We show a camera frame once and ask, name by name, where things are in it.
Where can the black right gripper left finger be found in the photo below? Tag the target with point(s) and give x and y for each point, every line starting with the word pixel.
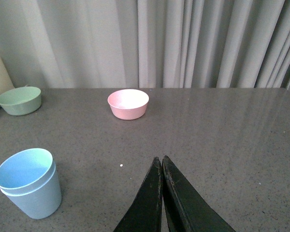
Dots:
pixel 144 214

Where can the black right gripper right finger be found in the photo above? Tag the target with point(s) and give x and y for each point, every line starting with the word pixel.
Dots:
pixel 186 210

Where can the blue cup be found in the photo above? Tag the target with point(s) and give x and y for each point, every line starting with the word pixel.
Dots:
pixel 35 191
pixel 24 169

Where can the pink bowl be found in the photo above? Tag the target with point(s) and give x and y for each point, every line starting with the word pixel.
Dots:
pixel 128 104

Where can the green bowl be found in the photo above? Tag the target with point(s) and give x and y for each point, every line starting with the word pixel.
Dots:
pixel 21 101

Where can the grey curtain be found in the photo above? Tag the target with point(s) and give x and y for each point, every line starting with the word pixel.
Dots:
pixel 146 43

